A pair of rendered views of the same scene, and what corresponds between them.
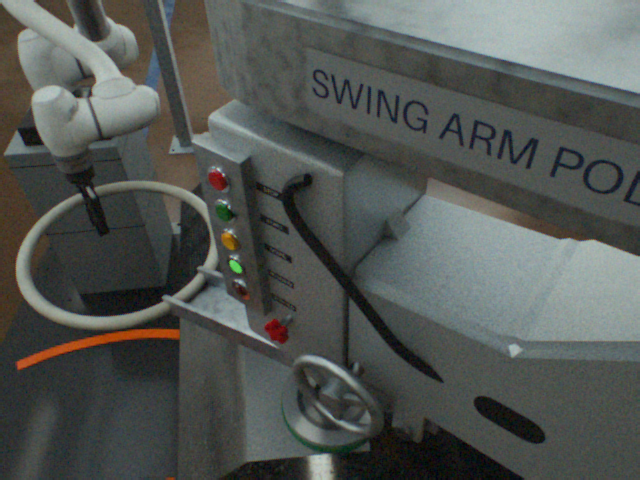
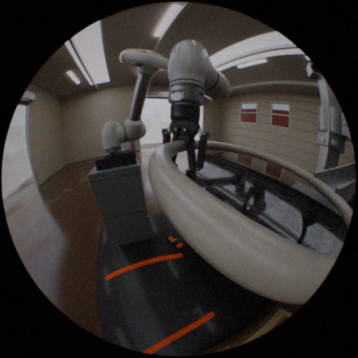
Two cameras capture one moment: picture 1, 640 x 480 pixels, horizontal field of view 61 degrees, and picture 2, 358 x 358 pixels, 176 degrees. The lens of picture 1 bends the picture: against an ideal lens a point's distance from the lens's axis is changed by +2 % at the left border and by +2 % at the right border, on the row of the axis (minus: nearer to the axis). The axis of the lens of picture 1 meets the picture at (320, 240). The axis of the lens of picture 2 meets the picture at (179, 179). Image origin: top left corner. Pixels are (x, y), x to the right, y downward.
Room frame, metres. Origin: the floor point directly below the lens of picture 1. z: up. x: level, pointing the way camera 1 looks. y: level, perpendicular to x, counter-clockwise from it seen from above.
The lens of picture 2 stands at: (0.88, 0.75, 1.02)
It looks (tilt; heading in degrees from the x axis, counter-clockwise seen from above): 24 degrees down; 339
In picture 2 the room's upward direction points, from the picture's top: straight up
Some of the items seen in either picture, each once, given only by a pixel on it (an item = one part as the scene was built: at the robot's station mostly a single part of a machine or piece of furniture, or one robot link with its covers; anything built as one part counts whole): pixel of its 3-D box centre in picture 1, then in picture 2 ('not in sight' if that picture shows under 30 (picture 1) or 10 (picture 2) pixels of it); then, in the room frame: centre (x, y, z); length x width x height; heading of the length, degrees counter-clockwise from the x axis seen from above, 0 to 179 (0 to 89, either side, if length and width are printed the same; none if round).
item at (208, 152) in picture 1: (238, 233); not in sight; (0.53, 0.11, 1.41); 0.08 x 0.03 x 0.28; 52
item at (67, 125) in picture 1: (64, 118); (191, 64); (1.16, 0.61, 1.23); 0.13 x 0.11 x 0.16; 117
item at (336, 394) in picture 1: (350, 377); not in sight; (0.41, -0.04, 1.24); 0.15 x 0.10 x 0.15; 52
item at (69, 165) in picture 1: (73, 156); (186, 96); (1.15, 0.62, 1.12); 0.09 x 0.09 x 0.06
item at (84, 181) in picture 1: (81, 178); (184, 122); (1.16, 0.63, 1.05); 0.08 x 0.07 x 0.09; 37
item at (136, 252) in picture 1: (104, 199); (124, 202); (1.86, 0.95, 0.40); 0.50 x 0.50 x 0.80; 5
